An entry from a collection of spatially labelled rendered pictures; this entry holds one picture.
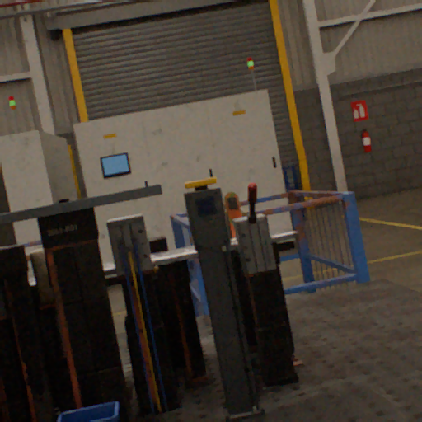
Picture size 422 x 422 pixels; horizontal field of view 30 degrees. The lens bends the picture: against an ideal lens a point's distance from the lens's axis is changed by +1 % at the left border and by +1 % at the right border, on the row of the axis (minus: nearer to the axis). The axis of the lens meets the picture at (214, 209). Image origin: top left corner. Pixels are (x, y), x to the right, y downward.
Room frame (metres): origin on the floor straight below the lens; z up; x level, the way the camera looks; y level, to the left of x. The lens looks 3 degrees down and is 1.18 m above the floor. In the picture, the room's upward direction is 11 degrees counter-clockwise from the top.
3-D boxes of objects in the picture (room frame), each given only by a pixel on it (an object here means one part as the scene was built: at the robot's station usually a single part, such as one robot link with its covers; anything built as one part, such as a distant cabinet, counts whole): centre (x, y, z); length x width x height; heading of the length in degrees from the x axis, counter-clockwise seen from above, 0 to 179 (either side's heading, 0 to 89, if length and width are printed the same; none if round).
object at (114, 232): (1.68, 0.19, 0.90); 0.13 x 0.10 x 0.41; 4
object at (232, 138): (9.94, 0.31, 1.22); 2.40 x 0.54 x 2.45; 96
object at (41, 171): (10.68, 2.19, 1.22); 2.40 x 0.54 x 2.45; 2
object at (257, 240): (1.70, -0.07, 0.88); 0.11 x 0.10 x 0.36; 4
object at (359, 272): (4.24, -0.19, 0.47); 1.20 x 0.80 x 0.95; 7
